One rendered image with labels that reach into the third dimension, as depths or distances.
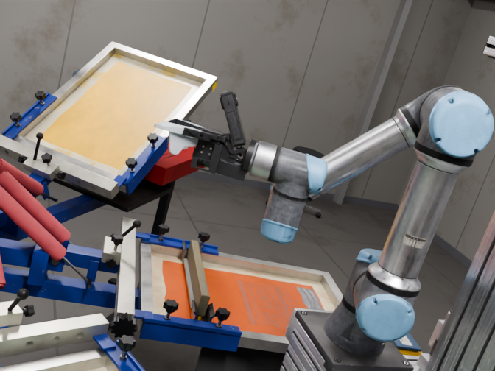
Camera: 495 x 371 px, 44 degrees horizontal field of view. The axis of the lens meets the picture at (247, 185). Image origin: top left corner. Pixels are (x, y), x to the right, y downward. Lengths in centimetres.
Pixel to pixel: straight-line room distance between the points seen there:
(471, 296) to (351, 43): 545
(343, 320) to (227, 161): 49
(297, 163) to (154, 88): 174
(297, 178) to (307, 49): 532
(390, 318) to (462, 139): 39
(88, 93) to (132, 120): 28
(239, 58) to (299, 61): 66
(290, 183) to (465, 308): 50
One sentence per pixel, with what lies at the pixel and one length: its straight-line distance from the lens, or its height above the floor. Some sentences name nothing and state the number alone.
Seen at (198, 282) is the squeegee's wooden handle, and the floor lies 106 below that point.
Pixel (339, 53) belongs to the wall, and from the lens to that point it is 667.
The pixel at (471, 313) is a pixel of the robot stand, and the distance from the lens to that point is 143.
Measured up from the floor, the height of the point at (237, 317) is 96.
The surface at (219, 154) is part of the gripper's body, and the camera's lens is 122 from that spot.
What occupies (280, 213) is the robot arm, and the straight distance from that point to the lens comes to 125.
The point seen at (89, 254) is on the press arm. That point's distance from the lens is 206.
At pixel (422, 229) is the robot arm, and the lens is 127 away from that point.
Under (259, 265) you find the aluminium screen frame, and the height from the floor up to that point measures 98.
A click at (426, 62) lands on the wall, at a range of 724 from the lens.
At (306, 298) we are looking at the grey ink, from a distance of 235.
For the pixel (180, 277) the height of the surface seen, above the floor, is 96.
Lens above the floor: 197
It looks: 17 degrees down
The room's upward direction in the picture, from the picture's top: 17 degrees clockwise
